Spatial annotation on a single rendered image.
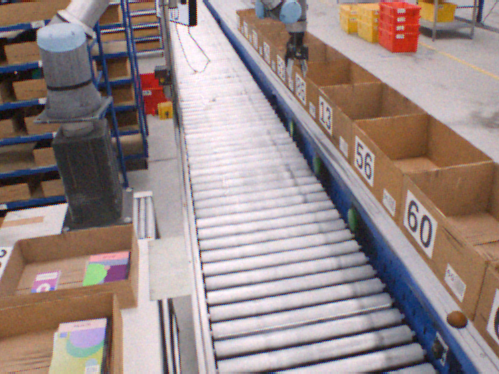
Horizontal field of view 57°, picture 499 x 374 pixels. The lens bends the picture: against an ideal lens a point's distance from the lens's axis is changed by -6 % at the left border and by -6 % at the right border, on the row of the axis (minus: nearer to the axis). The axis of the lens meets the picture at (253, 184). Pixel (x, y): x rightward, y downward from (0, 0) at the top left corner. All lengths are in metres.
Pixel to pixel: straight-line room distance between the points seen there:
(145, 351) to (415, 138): 1.14
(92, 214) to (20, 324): 0.54
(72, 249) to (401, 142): 1.17
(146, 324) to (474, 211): 0.98
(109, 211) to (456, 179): 1.15
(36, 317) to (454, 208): 1.19
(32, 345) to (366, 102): 1.54
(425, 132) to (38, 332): 1.39
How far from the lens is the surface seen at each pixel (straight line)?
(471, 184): 1.44
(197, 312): 1.33
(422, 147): 1.79
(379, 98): 2.10
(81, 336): 1.27
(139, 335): 1.29
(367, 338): 1.24
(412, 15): 7.09
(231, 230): 1.62
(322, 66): 2.39
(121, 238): 1.57
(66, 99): 1.60
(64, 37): 1.57
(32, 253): 1.64
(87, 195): 1.72
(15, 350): 1.37
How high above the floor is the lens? 1.65
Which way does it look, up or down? 29 degrees down
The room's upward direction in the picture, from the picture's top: 4 degrees counter-clockwise
